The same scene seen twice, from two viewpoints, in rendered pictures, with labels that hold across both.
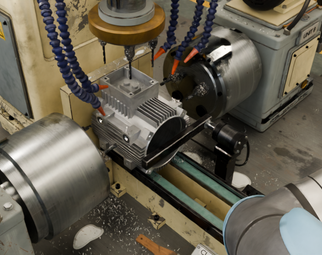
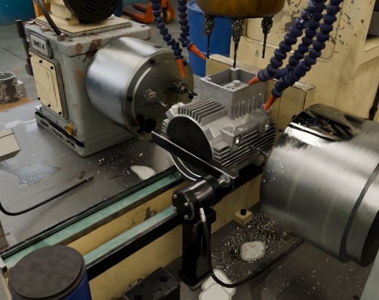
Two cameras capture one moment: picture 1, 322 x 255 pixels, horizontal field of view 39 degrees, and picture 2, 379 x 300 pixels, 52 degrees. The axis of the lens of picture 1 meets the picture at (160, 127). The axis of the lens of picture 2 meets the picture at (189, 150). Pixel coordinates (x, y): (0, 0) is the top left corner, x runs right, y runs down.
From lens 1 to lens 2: 1.23 m
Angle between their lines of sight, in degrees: 72
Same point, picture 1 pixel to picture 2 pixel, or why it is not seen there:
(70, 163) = (116, 63)
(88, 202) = (107, 104)
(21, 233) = (69, 68)
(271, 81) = (375, 277)
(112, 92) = (220, 79)
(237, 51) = (339, 152)
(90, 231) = (147, 172)
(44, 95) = not seen: hidden behind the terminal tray
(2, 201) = (77, 40)
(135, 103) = (203, 90)
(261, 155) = not seen: outside the picture
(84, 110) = not seen: hidden behind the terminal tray
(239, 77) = (300, 180)
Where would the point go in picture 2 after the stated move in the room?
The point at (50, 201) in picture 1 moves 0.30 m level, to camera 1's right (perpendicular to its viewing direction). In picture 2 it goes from (92, 72) to (52, 124)
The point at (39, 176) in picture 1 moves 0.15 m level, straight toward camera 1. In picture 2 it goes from (103, 53) to (44, 59)
